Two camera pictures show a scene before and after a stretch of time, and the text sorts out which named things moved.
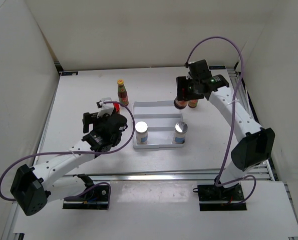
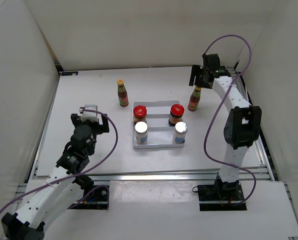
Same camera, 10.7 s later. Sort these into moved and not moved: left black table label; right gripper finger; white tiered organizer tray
Moved: right gripper finger
Not moved: white tiered organizer tray; left black table label
